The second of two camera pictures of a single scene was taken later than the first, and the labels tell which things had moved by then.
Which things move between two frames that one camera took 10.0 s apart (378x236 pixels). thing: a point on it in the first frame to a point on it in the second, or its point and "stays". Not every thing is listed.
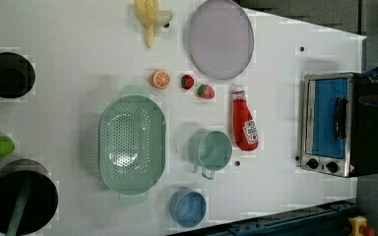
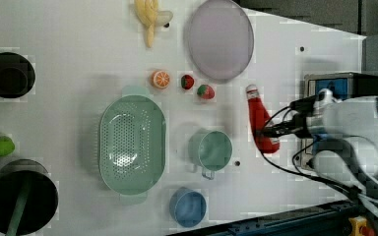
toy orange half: (160, 79) stays
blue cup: (187, 207) stays
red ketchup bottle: (245, 128) to (259, 116)
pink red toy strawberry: (206, 91) stays
